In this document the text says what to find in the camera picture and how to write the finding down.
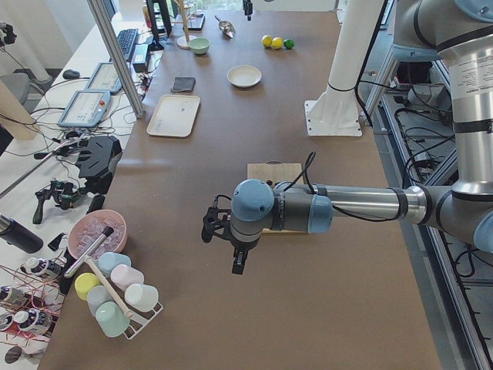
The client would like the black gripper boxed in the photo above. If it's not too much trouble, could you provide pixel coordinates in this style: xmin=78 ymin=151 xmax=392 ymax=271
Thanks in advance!
xmin=230 ymin=227 xmax=259 ymax=274

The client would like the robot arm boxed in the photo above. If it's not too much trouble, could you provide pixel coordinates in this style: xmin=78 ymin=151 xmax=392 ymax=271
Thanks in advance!
xmin=225 ymin=1 xmax=492 ymax=274

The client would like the cream rabbit tray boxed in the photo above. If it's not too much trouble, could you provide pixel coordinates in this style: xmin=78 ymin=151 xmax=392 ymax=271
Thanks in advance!
xmin=146 ymin=94 xmax=200 ymax=138

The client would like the white cup rack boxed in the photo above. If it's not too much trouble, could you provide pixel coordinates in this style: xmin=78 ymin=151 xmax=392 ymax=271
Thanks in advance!
xmin=82 ymin=257 xmax=164 ymax=340

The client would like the wooden cutting board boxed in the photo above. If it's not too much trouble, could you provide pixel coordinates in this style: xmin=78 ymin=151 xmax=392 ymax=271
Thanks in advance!
xmin=246 ymin=160 xmax=309 ymax=236

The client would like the white cup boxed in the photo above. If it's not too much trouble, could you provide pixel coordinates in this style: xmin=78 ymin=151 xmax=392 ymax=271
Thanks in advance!
xmin=125 ymin=284 xmax=159 ymax=312

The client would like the pink cup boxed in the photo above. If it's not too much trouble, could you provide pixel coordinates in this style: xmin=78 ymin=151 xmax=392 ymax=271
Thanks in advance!
xmin=110 ymin=264 xmax=145 ymax=291

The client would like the light blue cup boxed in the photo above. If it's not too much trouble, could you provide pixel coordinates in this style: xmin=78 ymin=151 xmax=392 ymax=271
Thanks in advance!
xmin=97 ymin=252 xmax=132 ymax=277

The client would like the metal muddler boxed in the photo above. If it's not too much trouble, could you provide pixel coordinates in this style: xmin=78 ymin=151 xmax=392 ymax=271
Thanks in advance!
xmin=63 ymin=226 xmax=114 ymax=278

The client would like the mint green cup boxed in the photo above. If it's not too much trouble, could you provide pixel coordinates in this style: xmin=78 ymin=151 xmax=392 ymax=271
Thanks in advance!
xmin=95 ymin=301 xmax=130 ymax=338

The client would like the grey cup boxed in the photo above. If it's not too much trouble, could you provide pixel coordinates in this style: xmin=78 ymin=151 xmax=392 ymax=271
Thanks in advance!
xmin=86 ymin=285 xmax=112 ymax=317

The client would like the pink bowl with ice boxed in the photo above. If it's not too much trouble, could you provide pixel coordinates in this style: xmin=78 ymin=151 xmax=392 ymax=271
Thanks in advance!
xmin=68 ymin=210 xmax=128 ymax=259

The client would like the yellow cup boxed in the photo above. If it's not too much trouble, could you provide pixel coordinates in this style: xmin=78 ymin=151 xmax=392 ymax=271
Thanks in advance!
xmin=75 ymin=272 xmax=101 ymax=301

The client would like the white plate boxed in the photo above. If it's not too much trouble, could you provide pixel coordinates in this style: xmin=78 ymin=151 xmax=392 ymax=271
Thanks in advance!
xmin=226 ymin=65 xmax=262 ymax=88

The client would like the grey folded cloth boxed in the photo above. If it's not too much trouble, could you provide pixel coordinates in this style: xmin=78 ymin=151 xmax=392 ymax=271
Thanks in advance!
xmin=171 ymin=76 xmax=196 ymax=93

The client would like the teach pendant near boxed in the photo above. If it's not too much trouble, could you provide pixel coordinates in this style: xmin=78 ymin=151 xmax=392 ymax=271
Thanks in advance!
xmin=58 ymin=89 xmax=111 ymax=128

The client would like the teach pendant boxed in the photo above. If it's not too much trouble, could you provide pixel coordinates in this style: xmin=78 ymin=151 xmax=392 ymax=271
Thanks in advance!
xmin=86 ymin=62 xmax=122 ymax=95
xmin=58 ymin=89 xmax=111 ymax=128

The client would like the light green bowl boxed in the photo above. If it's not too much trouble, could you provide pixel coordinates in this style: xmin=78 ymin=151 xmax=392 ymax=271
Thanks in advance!
xmin=189 ymin=37 xmax=210 ymax=56

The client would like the yellow lemon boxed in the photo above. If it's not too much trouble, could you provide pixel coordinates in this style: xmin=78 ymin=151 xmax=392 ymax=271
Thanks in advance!
xmin=261 ymin=35 xmax=273 ymax=48
xmin=270 ymin=37 xmax=284 ymax=49

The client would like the green lime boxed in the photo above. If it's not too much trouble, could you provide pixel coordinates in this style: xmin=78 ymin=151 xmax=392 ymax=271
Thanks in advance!
xmin=283 ymin=39 xmax=295 ymax=50

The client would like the wooden mug tree stand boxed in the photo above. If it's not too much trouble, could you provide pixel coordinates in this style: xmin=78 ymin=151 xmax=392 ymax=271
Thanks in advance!
xmin=173 ymin=0 xmax=190 ymax=49

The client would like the teach pendant far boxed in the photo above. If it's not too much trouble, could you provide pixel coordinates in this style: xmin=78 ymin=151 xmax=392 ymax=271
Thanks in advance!
xmin=86 ymin=62 xmax=122 ymax=95

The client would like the black thermos bottle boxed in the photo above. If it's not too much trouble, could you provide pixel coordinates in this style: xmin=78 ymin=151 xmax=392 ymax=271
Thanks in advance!
xmin=1 ymin=215 xmax=43 ymax=254

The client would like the metal scoop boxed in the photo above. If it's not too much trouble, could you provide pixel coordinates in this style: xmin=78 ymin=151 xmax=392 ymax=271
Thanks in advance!
xmin=214 ymin=15 xmax=236 ymax=39

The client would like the black keyboard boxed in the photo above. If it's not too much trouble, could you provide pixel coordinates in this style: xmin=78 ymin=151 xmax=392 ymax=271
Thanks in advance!
xmin=117 ymin=29 xmax=139 ymax=62

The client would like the white camera pole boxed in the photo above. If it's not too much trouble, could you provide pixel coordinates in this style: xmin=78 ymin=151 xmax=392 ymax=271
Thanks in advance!
xmin=305 ymin=0 xmax=386 ymax=136

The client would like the aluminium frame post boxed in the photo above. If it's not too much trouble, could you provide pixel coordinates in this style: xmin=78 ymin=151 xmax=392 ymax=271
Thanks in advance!
xmin=87 ymin=0 xmax=145 ymax=119

